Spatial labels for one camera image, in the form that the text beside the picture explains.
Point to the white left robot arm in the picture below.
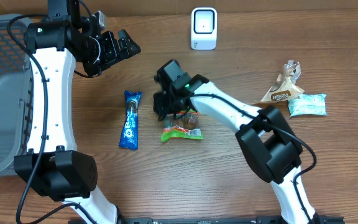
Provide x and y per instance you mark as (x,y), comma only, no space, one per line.
(51,165)

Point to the beige paper-like bag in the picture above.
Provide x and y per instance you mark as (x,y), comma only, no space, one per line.
(285,88)

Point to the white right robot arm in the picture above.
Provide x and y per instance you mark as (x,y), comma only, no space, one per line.
(269,145)

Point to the grey plastic mesh basket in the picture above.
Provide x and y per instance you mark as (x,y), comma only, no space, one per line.
(16,100)

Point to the white barcode scanner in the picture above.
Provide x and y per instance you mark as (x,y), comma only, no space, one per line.
(204,28)

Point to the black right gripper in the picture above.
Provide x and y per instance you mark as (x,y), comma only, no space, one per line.
(160,105)

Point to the blue Oreo cookie pack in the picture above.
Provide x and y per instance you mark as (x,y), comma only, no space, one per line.
(130,132)

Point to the teal tissue pack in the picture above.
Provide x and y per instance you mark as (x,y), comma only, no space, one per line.
(308,105)

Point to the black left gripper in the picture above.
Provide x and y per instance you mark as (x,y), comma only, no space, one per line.
(114,53)

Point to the green snack packet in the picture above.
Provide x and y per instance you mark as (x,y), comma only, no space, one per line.
(182,125)

